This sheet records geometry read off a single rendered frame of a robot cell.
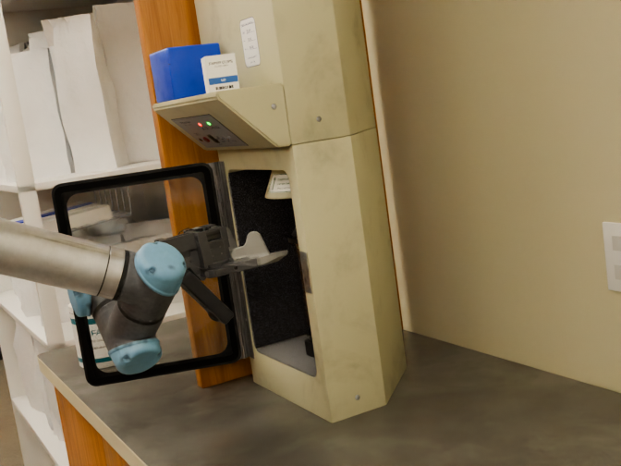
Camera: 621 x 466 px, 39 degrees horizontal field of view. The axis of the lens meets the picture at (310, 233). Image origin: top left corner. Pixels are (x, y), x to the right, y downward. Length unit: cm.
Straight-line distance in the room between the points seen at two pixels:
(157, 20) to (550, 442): 103
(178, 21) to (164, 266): 63
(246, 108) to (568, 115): 53
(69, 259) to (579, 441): 77
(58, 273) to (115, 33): 161
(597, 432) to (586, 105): 51
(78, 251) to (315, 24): 52
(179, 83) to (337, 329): 51
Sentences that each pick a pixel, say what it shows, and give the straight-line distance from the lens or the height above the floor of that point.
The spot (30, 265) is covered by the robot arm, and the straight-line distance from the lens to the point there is 125.
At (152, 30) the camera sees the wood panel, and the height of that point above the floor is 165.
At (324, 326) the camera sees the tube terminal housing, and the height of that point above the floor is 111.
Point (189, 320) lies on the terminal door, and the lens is 172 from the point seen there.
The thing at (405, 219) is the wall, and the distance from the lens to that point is 194.
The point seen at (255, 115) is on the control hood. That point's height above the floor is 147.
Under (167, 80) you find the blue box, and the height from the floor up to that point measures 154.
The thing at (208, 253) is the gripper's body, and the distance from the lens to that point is 146.
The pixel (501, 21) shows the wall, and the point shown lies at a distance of 162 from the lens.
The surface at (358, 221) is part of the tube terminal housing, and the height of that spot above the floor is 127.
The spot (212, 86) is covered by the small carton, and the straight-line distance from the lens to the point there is 145.
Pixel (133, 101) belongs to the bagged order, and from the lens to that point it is 275.
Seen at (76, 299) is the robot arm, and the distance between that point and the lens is 141.
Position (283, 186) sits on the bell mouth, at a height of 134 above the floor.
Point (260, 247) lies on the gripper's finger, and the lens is 146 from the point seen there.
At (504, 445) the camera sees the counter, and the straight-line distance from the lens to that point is 135.
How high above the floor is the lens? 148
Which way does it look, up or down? 9 degrees down
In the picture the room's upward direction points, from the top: 8 degrees counter-clockwise
